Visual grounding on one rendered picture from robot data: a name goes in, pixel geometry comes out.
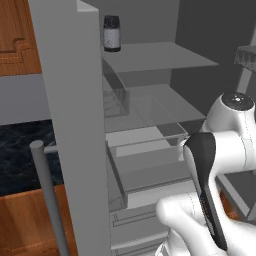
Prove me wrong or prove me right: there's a clear fridge drawer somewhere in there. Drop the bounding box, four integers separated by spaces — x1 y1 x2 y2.
104 94 190 161

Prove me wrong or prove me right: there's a grey fridge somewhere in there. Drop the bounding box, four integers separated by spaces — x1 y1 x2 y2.
77 0 256 256

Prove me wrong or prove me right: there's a grey fridge door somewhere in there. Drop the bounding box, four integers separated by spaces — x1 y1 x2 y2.
27 0 112 256

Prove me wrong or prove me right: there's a dark jar with grey label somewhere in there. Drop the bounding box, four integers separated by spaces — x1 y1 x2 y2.
102 14 122 53

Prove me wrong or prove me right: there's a wooden base cupboard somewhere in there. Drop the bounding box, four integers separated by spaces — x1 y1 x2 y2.
0 184 79 256

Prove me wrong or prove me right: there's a grey fridge door handle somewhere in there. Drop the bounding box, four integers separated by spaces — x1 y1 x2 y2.
29 139 70 256

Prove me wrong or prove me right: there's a wooden wall cupboard door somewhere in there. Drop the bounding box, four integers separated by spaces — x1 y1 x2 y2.
0 0 43 77

